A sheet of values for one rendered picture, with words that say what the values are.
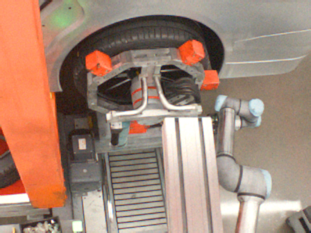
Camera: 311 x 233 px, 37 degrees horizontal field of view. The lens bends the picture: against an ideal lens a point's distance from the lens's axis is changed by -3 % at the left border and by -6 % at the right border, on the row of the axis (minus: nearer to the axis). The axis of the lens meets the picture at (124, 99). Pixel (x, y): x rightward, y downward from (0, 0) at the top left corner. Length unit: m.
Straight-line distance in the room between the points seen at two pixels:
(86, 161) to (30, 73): 1.42
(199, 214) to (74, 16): 1.25
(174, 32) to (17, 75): 1.02
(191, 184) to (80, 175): 1.74
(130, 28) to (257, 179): 0.83
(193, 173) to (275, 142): 2.47
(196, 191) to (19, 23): 0.52
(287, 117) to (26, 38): 2.57
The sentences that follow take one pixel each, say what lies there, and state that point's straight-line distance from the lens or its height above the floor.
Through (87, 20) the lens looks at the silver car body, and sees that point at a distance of 1.92.
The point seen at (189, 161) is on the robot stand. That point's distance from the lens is 0.87.
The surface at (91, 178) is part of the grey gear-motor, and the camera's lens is 2.56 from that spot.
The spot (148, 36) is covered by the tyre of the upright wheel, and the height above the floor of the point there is 1.17.
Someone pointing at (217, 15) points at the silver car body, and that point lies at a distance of 2.04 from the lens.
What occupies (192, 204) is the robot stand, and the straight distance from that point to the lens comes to 0.85.
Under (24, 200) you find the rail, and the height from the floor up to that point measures 0.39.
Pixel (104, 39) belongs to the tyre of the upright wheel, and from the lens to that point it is 2.10.
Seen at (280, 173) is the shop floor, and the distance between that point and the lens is 3.24.
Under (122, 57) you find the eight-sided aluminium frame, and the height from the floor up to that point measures 1.11.
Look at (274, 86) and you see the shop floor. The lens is 3.53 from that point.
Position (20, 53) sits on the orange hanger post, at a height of 1.87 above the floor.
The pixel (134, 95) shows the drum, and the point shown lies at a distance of 2.23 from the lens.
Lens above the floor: 2.82
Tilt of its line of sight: 61 degrees down
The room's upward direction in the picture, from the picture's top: 8 degrees clockwise
